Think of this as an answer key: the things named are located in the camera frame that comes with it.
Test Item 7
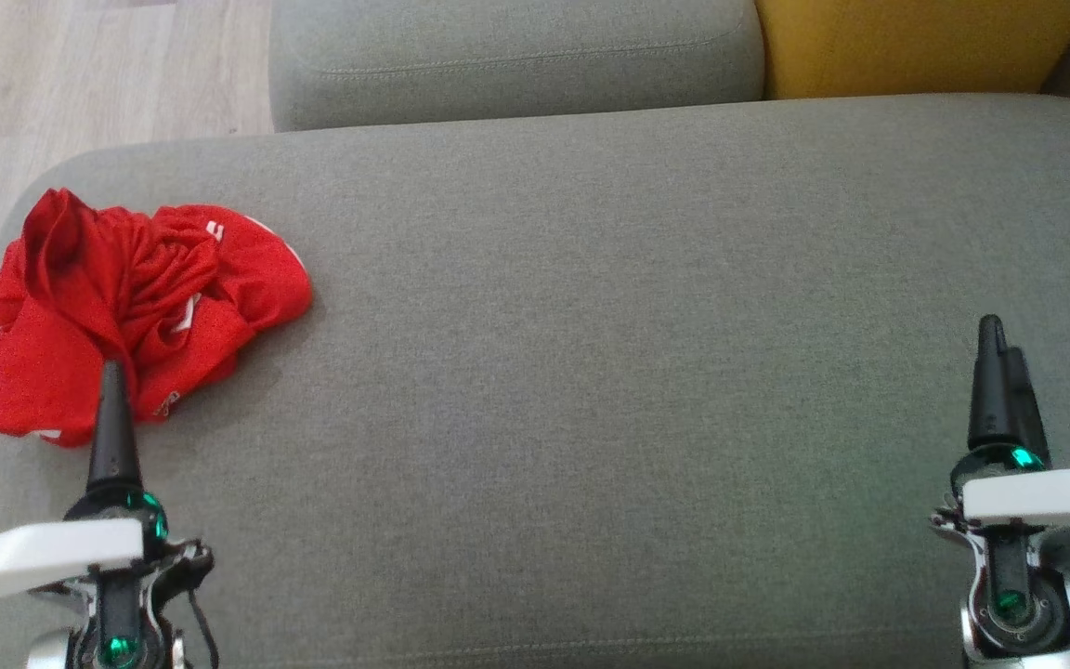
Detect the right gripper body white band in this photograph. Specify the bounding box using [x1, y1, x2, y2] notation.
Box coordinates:
[950, 443, 1070, 531]

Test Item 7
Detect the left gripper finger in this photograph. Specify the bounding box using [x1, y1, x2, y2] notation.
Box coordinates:
[86, 360, 143, 495]

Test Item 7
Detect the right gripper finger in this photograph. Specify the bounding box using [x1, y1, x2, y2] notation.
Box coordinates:
[1005, 348, 1051, 463]
[966, 314, 1012, 451]

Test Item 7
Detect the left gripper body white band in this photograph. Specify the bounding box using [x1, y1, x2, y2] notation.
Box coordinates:
[0, 488, 170, 622]

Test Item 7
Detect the red sports shorts white trim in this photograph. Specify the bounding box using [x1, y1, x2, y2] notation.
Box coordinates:
[0, 188, 314, 449]

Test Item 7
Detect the grey sofa seat cushion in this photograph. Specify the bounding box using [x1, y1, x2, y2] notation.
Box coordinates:
[0, 93, 1070, 669]

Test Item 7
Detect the grey sofa back cushion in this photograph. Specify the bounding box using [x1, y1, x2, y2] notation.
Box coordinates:
[268, 0, 766, 133]

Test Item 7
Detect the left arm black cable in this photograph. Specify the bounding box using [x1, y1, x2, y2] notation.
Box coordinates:
[186, 585, 221, 669]

